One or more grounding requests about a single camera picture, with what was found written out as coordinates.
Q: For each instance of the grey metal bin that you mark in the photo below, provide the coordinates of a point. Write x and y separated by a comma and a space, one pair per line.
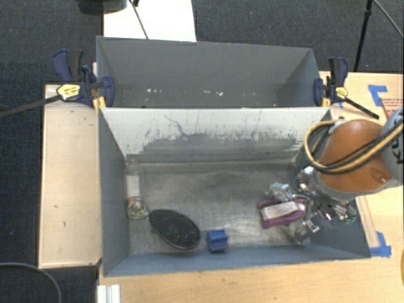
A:
202, 181

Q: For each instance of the pale wood flat board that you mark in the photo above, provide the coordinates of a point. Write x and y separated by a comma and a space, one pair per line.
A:
69, 181

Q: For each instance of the black oval flat object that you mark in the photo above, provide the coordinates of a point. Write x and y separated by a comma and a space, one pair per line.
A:
175, 229

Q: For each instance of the blue block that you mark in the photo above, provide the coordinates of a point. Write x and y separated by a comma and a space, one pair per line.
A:
217, 240

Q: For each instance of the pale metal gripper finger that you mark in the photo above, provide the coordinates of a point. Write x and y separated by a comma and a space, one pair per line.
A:
305, 233
279, 190

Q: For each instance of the clear glass bottle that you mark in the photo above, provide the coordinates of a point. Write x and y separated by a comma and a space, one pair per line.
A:
135, 188

